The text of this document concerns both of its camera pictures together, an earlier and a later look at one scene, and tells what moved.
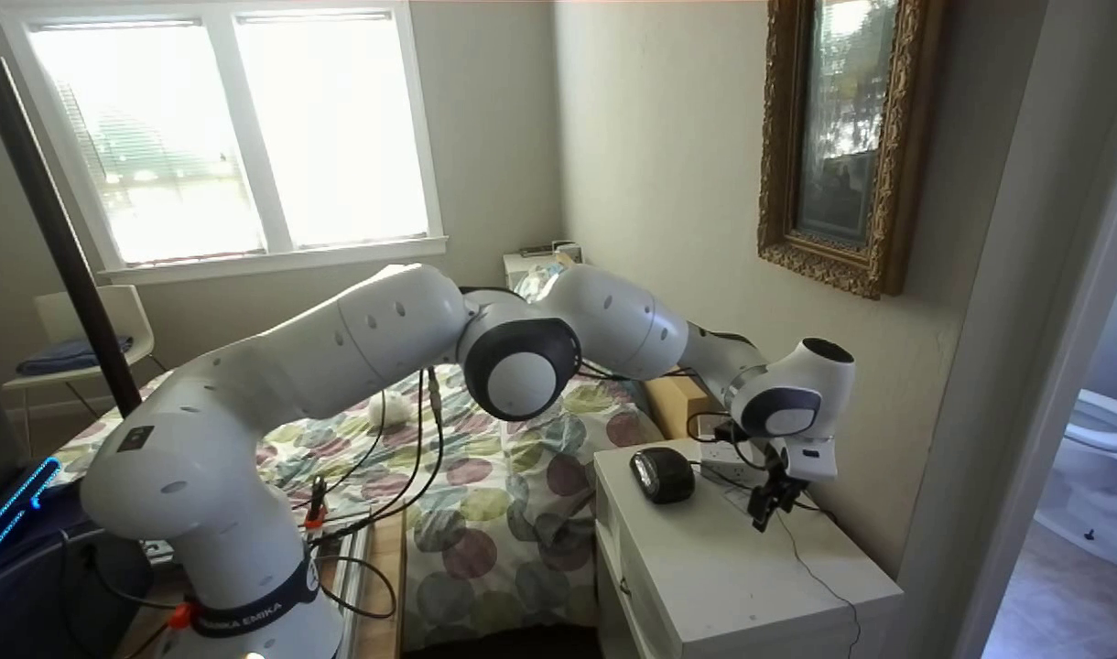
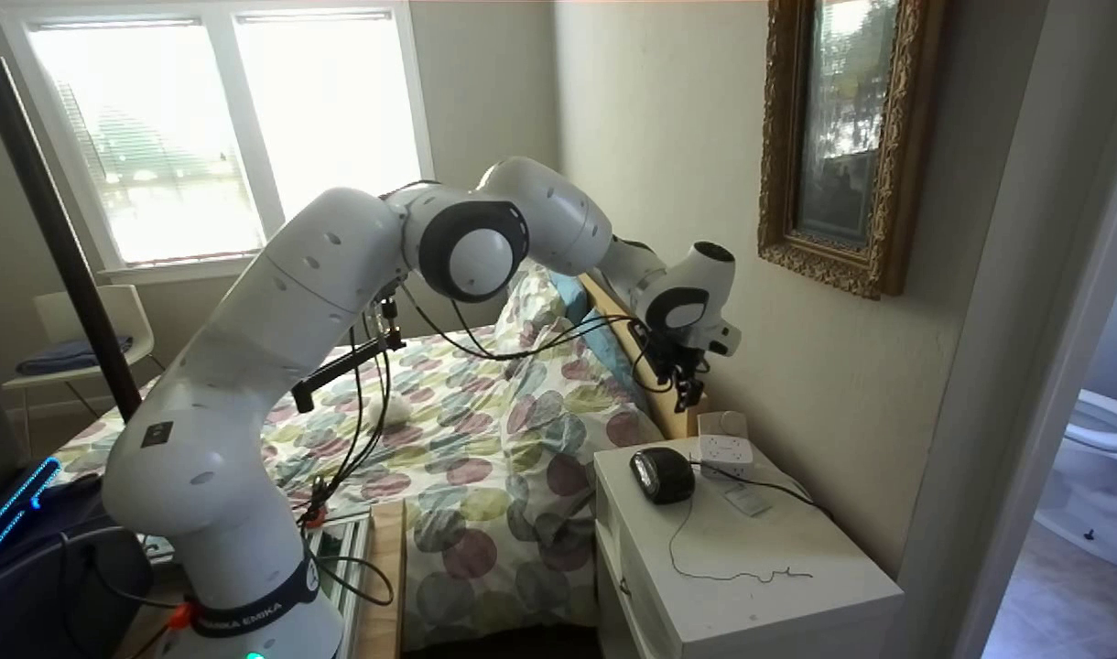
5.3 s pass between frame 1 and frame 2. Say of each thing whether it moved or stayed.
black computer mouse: stayed
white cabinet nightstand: stayed
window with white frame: stayed
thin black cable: moved
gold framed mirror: stayed
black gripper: moved
